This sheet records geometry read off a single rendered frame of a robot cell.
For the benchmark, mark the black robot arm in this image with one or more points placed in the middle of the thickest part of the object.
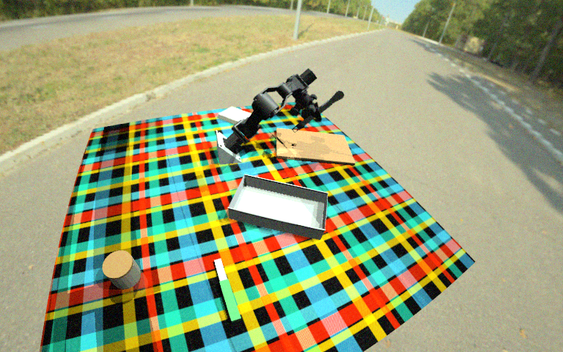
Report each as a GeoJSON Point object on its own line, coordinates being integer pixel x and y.
{"type": "Point", "coordinates": [265, 107]}

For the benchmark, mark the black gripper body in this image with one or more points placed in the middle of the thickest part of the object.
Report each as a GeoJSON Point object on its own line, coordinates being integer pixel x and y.
{"type": "Point", "coordinates": [306, 101]}

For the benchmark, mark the light wooden board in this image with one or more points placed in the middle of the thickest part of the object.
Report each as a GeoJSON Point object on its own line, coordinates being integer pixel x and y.
{"type": "Point", "coordinates": [312, 146]}

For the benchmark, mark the peach cylinder with white sides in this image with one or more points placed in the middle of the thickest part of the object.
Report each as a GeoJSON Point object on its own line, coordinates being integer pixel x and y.
{"type": "Point", "coordinates": [121, 269]}

